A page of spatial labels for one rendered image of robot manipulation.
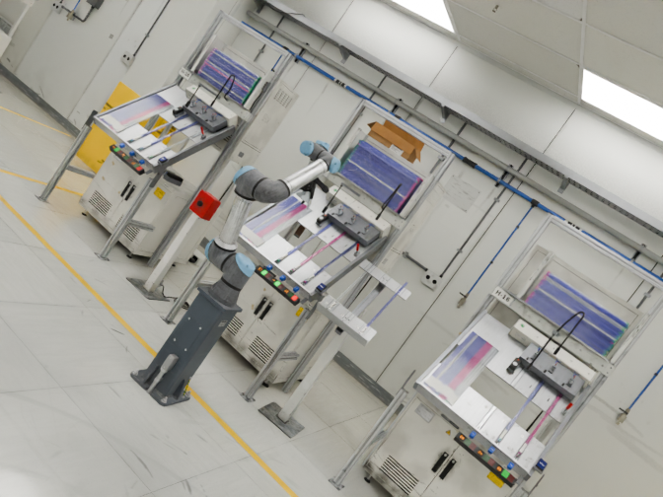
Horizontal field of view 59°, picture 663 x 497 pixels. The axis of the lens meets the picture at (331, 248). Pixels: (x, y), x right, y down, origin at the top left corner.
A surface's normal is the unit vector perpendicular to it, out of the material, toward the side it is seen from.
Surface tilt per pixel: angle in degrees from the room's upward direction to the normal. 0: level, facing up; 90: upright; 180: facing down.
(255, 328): 90
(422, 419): 90
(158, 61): 90
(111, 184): 90
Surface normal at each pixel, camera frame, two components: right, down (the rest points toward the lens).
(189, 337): -0.31, -0.10
